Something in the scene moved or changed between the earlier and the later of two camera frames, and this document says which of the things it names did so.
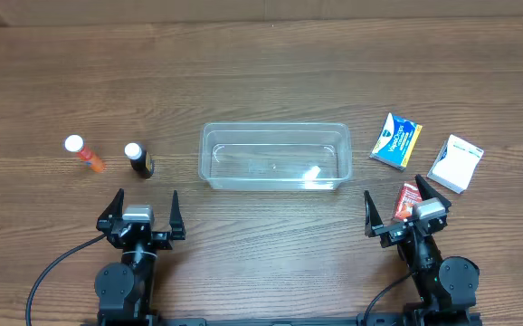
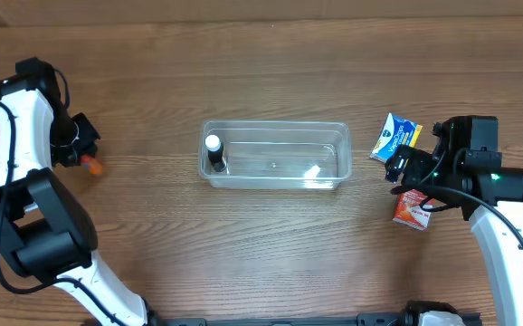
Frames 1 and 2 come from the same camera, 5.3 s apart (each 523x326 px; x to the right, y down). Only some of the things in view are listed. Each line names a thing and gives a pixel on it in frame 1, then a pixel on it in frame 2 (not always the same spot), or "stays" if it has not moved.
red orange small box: (409, 196) stays
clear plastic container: (274, 156) stays
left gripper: (139, 230) -> (86, 136)
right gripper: (406, 228) -> (404, 162)
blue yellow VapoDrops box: (397, 141) stays
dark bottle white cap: (141, 160) -> (215, 152)
